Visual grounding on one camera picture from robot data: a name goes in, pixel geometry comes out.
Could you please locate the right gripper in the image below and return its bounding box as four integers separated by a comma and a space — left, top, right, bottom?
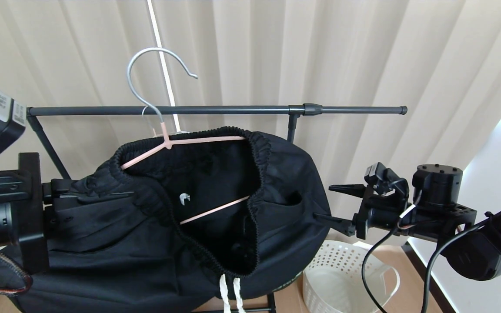
314, 183, 410, 241

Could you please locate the black garment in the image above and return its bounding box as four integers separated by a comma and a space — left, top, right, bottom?
0, 126, 333, 313

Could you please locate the pink clothes hanger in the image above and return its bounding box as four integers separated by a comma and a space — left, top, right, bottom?
121, 47, 251, 226
141, 106, 159, 137

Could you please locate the white laundry basket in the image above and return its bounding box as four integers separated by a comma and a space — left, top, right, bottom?
302, 240, 401, 313

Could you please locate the black clothes rack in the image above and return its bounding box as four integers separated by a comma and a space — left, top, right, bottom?
27, 103, 407, 313

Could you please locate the white curtain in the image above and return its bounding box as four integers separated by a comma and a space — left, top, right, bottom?
0, 0, 501, 248

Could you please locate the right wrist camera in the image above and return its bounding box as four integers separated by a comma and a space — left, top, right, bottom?
364, 163, 410, 197

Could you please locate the black cable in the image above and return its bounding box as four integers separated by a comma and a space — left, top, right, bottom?
420, 221, 491, 313
361, 225, 401, 313

